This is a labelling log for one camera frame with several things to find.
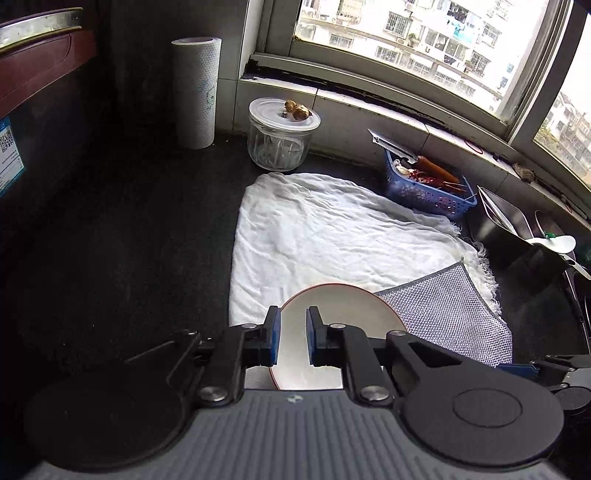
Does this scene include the dark red cabinet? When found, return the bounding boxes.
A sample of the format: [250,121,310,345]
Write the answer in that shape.
[0,7,99,118]

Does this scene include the blue plastic basket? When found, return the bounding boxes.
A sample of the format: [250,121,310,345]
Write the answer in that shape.
[383,148,478,221]

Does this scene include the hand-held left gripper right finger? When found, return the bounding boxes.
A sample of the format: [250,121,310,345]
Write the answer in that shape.
[306,305,499,408]

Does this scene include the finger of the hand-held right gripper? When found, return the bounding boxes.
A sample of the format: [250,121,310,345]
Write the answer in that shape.
[496,354,591,387]

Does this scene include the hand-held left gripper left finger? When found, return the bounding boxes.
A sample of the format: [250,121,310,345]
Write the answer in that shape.
[124,305,282,408]

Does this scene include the glass jar with lid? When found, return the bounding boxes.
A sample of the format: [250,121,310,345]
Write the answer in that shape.
[247,97,321,173]

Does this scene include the rectangular steel container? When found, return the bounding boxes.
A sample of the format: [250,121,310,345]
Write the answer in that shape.
[471,185,536,250]

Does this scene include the brown ginger piece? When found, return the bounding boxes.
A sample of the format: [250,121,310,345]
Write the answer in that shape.
[283,100,315,123]

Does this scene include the white fringed cloth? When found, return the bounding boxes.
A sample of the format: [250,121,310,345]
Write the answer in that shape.
[228,172,502,330]

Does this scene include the window frame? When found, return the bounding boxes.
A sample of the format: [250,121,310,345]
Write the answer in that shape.
[240,0,591,155]

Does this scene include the white paper towel roll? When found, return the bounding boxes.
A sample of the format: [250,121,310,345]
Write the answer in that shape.
[171,37,223,150]

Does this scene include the silver mesh dishcloth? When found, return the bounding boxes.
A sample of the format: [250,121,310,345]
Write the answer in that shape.
[374,261,514,367]

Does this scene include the white ceramic bowl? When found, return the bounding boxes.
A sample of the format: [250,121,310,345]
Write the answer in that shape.
[267,282,409,393]

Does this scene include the dried red chilies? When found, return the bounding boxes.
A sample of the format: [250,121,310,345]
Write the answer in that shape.
[409,170,476,197]

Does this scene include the blue label sticker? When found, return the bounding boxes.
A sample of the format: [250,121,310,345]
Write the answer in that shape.
[0,115,27,198]

